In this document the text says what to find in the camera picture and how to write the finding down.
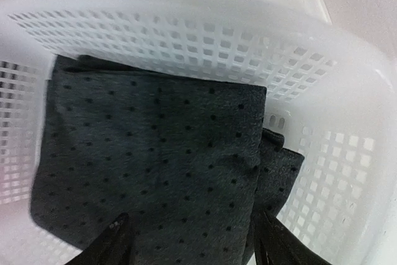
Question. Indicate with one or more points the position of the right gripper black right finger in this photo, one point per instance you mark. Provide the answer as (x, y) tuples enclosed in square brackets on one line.
[(275, 244)]

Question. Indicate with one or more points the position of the white perforated plastic basket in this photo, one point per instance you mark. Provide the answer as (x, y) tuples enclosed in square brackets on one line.
[(331, 94)]

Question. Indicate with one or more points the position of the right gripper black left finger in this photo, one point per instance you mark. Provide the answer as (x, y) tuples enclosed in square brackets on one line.
[(114, 246)]

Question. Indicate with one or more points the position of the grey dotted garment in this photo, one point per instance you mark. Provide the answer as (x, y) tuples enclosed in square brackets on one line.
[(187, 159)]

